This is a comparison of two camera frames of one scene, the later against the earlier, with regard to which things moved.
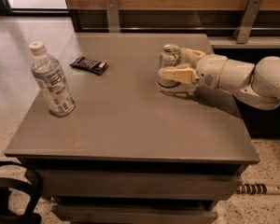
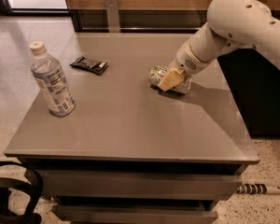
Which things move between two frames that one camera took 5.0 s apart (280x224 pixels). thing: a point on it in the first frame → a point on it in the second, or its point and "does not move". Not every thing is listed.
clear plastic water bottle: x=52 y=80 does not move
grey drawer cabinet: x=133 y=150 does not move
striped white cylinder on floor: x=260 y=189 does not move
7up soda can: x=170 y=56 → x=157 y=73
